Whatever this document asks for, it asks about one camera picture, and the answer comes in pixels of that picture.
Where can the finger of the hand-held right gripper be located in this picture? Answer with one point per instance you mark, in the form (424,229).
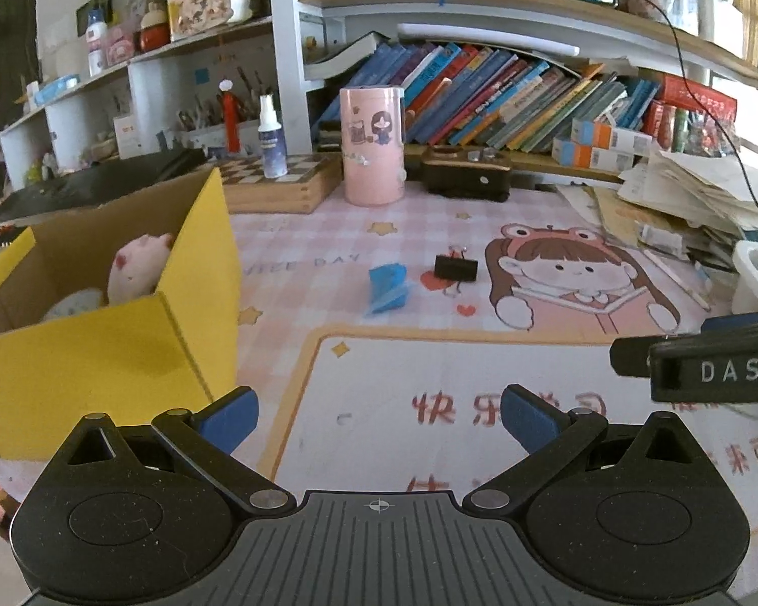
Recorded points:
(739,320)
(628,356)

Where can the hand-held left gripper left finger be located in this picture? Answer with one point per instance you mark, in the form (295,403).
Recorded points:
(227,421)

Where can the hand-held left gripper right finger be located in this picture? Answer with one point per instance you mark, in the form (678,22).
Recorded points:
(530,421)

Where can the yellow cardboard box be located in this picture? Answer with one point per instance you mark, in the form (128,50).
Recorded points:
(101,379)

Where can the pink plush toy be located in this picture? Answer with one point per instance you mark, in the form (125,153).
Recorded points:
(136,268)

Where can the cartoon girl desk mat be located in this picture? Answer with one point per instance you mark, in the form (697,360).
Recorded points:
(417,366)

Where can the pile of loose papers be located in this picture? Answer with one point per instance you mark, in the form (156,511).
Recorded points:
(688,192)

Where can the black binder clip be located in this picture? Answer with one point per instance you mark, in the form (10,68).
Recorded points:
(456,267)

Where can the blue folded paper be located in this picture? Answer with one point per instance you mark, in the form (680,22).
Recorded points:
(388,287)

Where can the stack of orange white boxes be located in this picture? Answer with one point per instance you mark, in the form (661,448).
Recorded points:
(597,145)

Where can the red printed box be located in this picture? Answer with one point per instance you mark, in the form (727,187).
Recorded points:
(695,110)

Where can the wooden chessboard box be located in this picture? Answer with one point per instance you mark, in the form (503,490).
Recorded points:
(278,186)

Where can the dark wooden box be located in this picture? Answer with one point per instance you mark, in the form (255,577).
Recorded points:
(466,173)

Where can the black electronic keyboard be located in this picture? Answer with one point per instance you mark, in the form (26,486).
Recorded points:
(101,183)

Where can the white spray bottle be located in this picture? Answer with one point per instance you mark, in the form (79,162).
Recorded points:
(271,148)

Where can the row of leaning books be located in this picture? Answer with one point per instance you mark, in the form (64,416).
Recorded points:
(493,98)

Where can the pen holder with pens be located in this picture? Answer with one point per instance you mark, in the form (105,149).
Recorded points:
(211,126)

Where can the red bottle white cap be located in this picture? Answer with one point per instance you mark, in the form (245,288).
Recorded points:
(229,120)

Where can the small white carton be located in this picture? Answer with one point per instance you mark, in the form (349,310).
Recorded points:
(127,137)

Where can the pink cylinder container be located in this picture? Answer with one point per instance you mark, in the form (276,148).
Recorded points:
(372,145)

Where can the white plastic bags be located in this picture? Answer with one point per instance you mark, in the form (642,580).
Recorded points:
(701,9)

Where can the white bookshelf unit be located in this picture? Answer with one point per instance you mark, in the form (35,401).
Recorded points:
(287,63)

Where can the blue tissue box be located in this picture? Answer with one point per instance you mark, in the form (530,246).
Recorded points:
(57,89)

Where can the small pink box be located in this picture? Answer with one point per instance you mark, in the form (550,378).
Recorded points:
(119,49)

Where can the red round jar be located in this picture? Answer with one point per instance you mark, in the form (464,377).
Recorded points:
(153,35)

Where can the white lotion bottle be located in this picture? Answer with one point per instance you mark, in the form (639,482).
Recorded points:
(96,47)

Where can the dark door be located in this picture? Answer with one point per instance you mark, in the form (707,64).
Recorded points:
(3,63)

